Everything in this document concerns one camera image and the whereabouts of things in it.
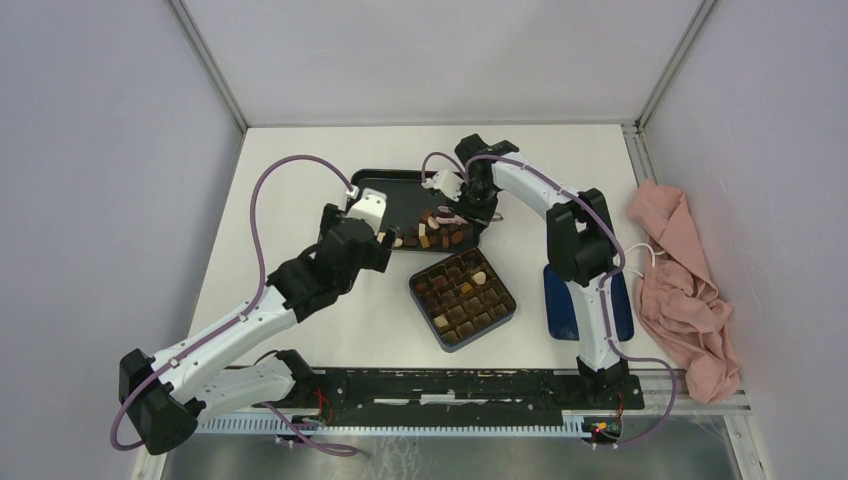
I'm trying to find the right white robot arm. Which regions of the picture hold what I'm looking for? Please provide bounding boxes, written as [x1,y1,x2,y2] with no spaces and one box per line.
[449,134,630,408]

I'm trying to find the purple cable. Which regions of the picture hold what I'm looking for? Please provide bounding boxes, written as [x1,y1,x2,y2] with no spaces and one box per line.
[109,155,356,458]
[421,152,678,448]

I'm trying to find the white cable duct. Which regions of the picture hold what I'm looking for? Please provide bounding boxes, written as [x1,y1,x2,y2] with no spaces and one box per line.
[198,413,624,439]

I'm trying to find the blue chocolate box with insert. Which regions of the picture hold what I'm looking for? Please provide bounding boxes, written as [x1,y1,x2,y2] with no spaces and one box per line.
[408,247,517,353]

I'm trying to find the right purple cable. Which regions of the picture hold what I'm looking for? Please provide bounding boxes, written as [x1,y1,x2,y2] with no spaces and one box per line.
[421,152,678,448]

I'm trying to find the black chocolate tray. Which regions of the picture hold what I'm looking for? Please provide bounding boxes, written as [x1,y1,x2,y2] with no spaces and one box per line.
[351,169,480,253]

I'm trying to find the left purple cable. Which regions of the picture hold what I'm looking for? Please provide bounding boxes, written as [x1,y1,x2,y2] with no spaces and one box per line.
[109,155,356,458]

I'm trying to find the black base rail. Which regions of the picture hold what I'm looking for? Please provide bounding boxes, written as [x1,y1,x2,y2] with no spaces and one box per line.
[273,368,645,428]

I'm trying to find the pink tongs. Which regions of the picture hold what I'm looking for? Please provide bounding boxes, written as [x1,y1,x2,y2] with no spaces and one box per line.
[435,206,467,225]

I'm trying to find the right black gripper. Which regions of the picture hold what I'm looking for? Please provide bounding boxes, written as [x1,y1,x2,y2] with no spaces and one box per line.
[448,181,499,233]

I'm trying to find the pink cloth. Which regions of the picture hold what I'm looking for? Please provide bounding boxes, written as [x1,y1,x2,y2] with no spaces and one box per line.
[627,180,740,404]

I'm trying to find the blue box lid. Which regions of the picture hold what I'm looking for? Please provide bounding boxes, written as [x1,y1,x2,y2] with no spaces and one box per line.
[542,265,635,342]

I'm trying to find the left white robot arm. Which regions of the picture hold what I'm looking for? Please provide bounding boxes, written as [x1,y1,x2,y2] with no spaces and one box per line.
[110,194,397,455]

